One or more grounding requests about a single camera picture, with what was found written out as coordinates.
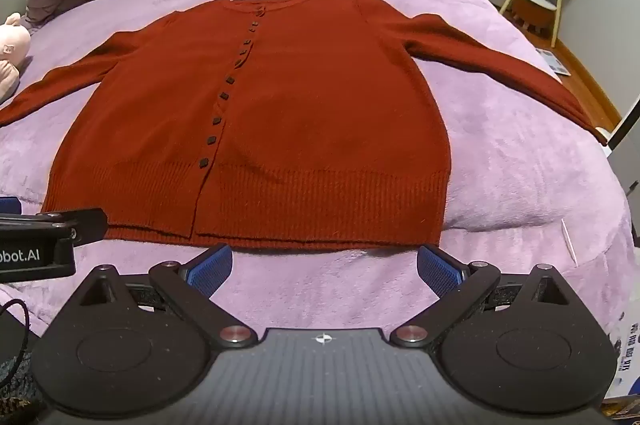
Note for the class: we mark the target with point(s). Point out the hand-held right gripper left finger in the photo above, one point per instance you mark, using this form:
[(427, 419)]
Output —
[(212, 272)]

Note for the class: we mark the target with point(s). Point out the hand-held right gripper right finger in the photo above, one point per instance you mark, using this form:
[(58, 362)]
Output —
[(437, 272)]

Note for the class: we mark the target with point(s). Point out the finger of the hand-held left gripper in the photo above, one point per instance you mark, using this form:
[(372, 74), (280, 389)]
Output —
[(9, 205), (85, 225)]

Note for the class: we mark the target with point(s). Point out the red knit cardigan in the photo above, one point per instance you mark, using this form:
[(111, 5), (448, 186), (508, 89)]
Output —
[(300, 115)]

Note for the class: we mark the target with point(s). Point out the purple bed sheet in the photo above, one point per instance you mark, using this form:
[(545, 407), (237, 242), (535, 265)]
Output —
[(500, 185)]

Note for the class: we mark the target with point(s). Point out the thin white stick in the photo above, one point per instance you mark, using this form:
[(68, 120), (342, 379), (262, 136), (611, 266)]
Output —
[(570, 242)]

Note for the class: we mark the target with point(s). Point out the dark patterned cloth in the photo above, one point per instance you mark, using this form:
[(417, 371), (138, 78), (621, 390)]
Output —
[(17, 395)]

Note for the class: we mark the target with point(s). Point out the pink plush toy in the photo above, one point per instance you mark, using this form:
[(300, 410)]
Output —
[(12, 50)]

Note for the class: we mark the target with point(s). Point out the printed cardboard box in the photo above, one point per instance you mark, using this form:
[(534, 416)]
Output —
[(625, 365)]

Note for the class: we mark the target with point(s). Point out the magazine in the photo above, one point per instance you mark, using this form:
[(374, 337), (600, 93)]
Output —
[(552, 61)]

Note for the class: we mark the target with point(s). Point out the brown round stool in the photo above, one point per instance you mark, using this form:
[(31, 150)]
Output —
[(536, 7)]

